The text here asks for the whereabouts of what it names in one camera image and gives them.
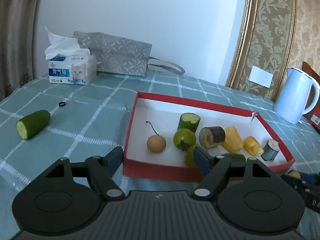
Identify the dark green cucumber end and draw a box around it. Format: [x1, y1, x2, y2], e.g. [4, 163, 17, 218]
[223, 153, 246, 163]

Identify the dark sugarcane piece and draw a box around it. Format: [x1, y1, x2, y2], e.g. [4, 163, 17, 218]
[199, 126, 226, 148]
[261, 139, 280, 161]

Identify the large yellow jackfruit piece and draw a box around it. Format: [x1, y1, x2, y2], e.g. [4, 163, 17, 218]
[222, 126, 244, 153]

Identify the green tomato with stem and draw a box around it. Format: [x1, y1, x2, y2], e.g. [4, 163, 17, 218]
[173, 128, 196, 152]

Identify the yellow jackfruit piece in tray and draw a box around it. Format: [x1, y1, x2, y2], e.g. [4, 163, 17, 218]
[244, 136, 264, 157]

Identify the red box with label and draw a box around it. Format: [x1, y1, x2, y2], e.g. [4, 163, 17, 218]
[304, 106, 320, 133]

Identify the green checked tablecloth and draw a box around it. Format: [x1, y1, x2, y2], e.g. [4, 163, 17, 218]
[1, 72, 319, 239]

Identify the cucumber half on tablecloth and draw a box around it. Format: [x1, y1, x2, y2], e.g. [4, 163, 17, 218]
[16, 110, 51, 140]

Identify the green cucumber chunk in tray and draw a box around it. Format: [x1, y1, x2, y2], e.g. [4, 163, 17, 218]
[177, 113, 201, 133]

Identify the light blue electric kettle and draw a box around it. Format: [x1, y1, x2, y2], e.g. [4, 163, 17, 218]
[273, 68, 319, 124]

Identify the red shallow cardboard tray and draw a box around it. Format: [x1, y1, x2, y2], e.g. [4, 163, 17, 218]
[122, 91, 296, 183]

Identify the brown wooden headboard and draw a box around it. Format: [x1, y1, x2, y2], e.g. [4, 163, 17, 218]
[302, 62, 320, 119]

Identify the white tissue pack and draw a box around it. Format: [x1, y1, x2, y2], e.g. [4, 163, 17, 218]
[44, 31, 98, 85]

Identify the grey patterned gift bag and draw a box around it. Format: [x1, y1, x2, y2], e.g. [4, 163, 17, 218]
[73, 31, 185, 76]

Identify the beige patterned curtain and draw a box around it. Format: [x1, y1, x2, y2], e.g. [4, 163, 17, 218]
[1, 0, 37, 100]

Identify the white wall switch panel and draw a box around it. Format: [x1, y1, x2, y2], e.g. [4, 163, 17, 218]
[248, 66, 273, 88]

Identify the gold ornate wall frame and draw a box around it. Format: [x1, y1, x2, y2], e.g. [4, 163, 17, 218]
[225, 0, 297, 101]

